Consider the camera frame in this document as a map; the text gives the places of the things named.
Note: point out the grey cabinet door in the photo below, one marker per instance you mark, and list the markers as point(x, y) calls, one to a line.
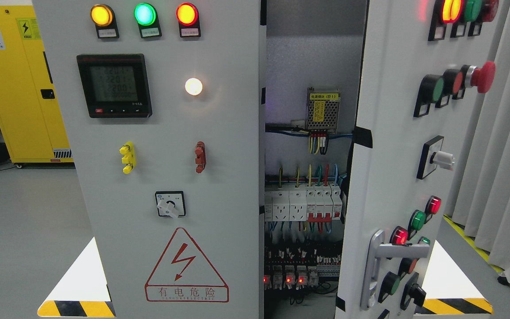
point(222, 203)
point(411, 124)

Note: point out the red door latch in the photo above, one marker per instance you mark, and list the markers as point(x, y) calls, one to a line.
point(200, 152)

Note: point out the yellow door latch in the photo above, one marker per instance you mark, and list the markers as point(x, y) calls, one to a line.
point(128, 157)

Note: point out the white socket breaker row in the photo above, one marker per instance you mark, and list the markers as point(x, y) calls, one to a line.
point(302, 204)

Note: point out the metal mesh power supply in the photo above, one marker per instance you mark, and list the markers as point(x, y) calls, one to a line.
point(322, 109)

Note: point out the white glowing indicator lamp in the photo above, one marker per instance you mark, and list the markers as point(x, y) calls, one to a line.
point(194, 86)

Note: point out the lower relay terminal row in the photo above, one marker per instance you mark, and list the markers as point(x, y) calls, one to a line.
point(301, 265)

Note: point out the red electric hazard sticker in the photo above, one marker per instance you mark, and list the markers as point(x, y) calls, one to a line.
point(183, 273)

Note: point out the black digital power meter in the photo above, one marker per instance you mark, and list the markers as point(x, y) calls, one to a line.
point(115, 85)

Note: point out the red indicator lamp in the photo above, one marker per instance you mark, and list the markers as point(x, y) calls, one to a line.
point(188, 20)

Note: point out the green indicator lamp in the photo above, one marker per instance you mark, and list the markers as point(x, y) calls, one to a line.
point(147, 19)

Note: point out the yellow indicator lamp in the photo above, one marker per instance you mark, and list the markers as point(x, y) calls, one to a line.
point(104, 20)

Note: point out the red mushroom emergency button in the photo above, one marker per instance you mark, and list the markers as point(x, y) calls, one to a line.
point(480, 77)

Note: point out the yellow safety cabinet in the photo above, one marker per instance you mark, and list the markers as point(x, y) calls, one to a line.
point(30, 118)

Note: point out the white rotary selector switch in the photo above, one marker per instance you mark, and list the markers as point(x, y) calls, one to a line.
point(170, 204)

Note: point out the silver door handle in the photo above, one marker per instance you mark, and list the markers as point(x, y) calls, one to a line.
point(376, 287)

